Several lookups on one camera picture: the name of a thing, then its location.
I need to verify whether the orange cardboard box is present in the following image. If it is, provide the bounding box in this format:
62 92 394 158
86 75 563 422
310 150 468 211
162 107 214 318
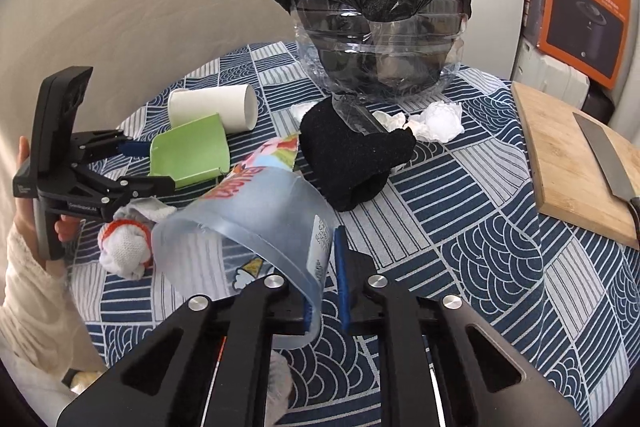
537 0 632 90

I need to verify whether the clear plastic wrapper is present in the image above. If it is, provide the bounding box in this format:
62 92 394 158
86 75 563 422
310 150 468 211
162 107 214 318
331 93 383 136

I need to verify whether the clear plastic trash bin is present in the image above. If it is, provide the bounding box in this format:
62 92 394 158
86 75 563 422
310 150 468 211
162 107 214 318
290 2 468 100

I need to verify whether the blue patterned tablecloth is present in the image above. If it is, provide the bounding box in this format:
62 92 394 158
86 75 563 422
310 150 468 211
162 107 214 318
67 39 640 427

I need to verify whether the kitchen knife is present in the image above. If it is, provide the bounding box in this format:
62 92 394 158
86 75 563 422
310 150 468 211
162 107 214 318
572 112 640 243

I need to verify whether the person's left forearm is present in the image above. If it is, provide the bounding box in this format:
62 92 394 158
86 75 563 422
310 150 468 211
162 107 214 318
0 227 108 375

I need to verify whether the small crumpled white tissue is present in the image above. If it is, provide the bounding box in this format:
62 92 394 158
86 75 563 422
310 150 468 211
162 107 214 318
291 102 321 125
372 109 409 131

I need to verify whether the grey knit cloth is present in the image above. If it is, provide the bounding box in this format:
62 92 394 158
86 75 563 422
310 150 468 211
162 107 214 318
265 351 294 427

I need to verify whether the white box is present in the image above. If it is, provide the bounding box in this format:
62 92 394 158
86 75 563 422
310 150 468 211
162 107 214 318
515 39 591 108

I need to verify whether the black sock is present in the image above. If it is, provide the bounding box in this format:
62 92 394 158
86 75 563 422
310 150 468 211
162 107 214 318
299 96 417 212

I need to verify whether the large white tissue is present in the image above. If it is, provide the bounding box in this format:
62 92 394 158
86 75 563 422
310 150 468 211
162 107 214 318
407 101 465 144

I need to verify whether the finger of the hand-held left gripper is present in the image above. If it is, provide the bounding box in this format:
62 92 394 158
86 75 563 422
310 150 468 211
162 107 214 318
75 169 176 218
75 129 151 165

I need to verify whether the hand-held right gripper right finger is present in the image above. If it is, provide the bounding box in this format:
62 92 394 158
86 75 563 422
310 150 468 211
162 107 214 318
334 226 583 427

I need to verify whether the green carton piece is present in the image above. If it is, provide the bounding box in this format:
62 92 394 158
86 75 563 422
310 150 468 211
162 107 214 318
149 113 232 188

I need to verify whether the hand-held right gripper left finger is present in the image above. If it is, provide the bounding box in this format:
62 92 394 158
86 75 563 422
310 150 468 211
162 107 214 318
56 274 315 427

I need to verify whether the black case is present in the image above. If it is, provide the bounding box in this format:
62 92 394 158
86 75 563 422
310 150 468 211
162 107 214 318
582 84 616 125

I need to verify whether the person's left hand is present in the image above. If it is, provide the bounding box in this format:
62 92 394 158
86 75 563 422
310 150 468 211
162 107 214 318
12 137 83 276

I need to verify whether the white paper cup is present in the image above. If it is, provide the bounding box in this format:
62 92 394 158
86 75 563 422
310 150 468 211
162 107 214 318
167 83 258 135

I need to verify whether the wooden cutting board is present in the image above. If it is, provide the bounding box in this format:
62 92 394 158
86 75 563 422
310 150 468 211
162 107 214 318
511 81 640 250

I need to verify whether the white glove orange trim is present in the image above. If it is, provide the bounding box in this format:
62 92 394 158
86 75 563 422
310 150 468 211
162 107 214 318
97 199 178 280

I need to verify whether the cut clear plastic bottle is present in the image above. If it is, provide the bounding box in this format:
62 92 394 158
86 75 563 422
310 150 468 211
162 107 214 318
151 134 337 350

